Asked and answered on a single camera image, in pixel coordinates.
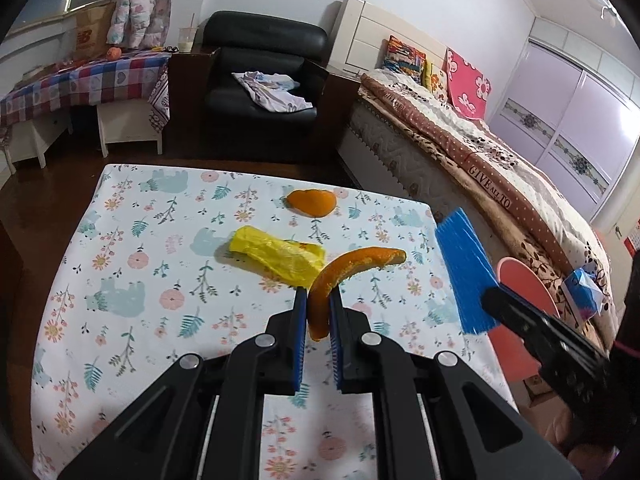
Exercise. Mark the white wooden headboard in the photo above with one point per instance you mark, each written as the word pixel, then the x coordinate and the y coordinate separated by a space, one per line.
pixel 360 33

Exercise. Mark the pink floral pillow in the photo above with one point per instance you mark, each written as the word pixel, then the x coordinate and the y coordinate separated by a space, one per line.
pixel 468 88

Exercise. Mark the blue foam fruit net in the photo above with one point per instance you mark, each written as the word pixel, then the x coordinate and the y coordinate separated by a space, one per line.
pixel 469 271

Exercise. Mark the lilac wardrobe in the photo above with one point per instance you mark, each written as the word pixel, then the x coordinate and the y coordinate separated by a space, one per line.
pixel 572 110

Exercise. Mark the plastic cup with straw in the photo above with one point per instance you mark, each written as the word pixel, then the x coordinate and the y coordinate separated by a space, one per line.
pixel 186 37

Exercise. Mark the small orange fruit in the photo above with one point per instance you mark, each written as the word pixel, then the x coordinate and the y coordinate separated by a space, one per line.
pixel 113 54

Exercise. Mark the blue tissue pack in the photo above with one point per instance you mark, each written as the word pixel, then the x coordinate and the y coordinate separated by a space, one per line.
pixel 583 295

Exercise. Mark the bed with brown blanket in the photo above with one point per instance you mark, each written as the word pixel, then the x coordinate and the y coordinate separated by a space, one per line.
pixel 400 140

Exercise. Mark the yellow floral pillow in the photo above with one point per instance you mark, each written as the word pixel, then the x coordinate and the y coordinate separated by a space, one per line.
pixel 436 81

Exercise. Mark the black leather armchair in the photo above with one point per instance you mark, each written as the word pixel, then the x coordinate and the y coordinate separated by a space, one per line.
pixel 211 116

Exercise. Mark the floral tablecloth on table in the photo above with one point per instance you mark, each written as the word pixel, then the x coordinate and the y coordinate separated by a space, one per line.
pixel 147 277

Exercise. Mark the hanging floral puffer jacket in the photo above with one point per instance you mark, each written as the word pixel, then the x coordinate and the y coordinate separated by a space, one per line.
pixel 139 24

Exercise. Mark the brown paper bag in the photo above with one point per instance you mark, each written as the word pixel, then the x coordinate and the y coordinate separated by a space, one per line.
pixel 92 25

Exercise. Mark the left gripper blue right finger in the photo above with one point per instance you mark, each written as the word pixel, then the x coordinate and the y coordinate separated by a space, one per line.
pixel 335 303

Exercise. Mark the floral white quilt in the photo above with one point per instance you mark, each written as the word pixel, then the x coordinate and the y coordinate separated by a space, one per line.
pixel 519 193

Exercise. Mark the colourful patterned pillow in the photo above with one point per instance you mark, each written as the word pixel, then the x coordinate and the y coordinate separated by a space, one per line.
pixel 404 59

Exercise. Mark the white cloth on armchair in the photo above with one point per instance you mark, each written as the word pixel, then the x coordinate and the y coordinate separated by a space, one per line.
pixel 272 92

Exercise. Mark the red door poster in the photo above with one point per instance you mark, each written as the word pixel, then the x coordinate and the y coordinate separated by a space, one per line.
pixel 632 240

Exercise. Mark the yellow plastic bag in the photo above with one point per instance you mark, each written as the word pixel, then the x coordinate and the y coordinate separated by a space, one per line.
pixel 296 264

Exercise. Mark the pink plastic trash bucket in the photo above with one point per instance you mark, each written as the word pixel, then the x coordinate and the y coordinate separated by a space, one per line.
pixel 518 303

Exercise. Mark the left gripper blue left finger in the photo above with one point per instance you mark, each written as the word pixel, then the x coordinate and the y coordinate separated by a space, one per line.
pixel 298 336

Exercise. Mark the orange peel half dome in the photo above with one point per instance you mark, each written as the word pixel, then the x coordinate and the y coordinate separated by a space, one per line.
pixel 314 203

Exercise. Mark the plaid cloth side table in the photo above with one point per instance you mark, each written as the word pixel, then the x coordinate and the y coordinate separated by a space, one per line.
pixel 34 116

